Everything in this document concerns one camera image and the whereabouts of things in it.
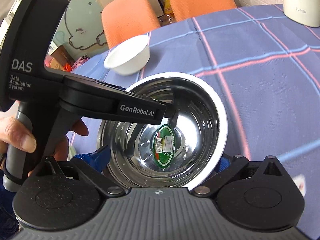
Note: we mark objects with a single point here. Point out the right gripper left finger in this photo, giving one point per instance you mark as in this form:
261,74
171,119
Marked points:
61,195

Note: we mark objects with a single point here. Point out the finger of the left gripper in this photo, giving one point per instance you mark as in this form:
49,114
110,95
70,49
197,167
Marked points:
171,111

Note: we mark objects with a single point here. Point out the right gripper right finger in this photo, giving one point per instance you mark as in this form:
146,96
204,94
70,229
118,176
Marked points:
256,195

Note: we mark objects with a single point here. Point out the stainless steel bowl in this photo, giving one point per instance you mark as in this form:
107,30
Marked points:
112,135

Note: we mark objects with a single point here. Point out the white bowl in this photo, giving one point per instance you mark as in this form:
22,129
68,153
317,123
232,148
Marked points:
130,56

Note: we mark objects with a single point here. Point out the person's left hand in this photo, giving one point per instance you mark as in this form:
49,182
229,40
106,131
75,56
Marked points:
16,134

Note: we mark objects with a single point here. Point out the blue plaid tablecloth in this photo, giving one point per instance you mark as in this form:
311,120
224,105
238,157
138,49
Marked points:
265,68

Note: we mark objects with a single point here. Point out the left orange chair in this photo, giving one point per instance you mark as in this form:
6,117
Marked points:
124,19

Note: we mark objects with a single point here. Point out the cream thermos jug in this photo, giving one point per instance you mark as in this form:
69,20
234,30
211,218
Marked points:
305,12

